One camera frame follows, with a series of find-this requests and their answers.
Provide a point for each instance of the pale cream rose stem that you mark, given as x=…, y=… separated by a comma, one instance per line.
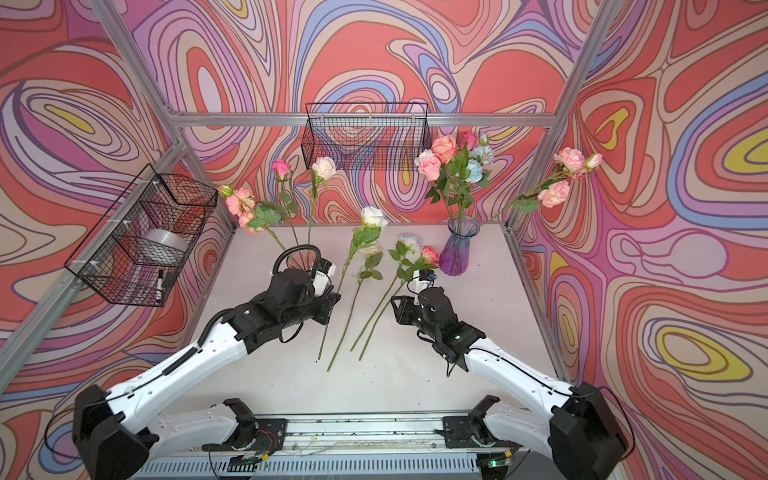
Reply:
x=372, y=256

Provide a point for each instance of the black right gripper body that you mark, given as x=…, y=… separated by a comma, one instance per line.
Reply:
x=419, y=320

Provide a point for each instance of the red rimmed glass vase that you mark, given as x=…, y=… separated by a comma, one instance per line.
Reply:
x=304, y=257

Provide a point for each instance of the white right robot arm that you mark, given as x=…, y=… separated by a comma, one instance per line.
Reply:
x=540, y=390

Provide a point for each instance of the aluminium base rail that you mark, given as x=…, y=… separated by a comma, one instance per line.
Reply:
x=379, y=445

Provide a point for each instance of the black wire basket left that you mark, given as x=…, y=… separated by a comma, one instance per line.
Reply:
x=119, y=265

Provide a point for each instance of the hot pink rose stem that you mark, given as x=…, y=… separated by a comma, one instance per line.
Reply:
x=468, y=140

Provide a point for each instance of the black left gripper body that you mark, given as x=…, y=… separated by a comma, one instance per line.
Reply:
x=310, y=309

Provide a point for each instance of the purple blue glass vase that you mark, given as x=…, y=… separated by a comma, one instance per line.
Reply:
x=455, y=256

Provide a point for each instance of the magenta rose stem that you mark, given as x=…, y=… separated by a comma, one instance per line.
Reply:
x=283, y=173

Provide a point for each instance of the pale pink rose bunch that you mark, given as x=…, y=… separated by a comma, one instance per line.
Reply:
x=570, y=164

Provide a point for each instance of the silver tape roll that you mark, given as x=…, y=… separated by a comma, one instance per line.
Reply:
x=166, y=238

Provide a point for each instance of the red pink rose stem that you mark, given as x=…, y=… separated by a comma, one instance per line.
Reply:
x=427, y=260

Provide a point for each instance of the salmon pink rose stem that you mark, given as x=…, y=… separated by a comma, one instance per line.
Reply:
x=449, y=181

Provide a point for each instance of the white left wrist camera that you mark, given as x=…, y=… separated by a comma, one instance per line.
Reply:
x=322, y=273

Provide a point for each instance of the pink spray rose bunch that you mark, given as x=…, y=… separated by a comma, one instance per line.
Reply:
x=253, y=216

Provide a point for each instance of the light pink rose stem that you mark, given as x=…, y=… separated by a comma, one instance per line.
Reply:
x=431, y=168

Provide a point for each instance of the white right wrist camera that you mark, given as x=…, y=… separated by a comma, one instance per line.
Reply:
x=421, y=280

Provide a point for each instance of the light blue flower stem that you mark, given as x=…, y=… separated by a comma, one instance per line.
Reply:
x=476, y=174

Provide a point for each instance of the black wire basket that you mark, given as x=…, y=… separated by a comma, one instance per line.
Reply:
x=119, y=265
x=366, y=136

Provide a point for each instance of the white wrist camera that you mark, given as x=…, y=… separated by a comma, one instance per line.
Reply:
x=322, y=273
x=421, y=280

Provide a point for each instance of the cream peach rose stem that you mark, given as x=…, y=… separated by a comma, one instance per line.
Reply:
x=322, y=170

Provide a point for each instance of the white rose stem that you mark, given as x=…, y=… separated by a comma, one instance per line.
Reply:
x=373, y=222

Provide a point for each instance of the black wire basket back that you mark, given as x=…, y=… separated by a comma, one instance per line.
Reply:
x=366, y=136

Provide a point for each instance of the black marker pen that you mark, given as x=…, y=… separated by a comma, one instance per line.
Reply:
x=159, y=287

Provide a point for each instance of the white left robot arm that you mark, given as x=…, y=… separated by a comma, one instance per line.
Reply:
x=116, y=431

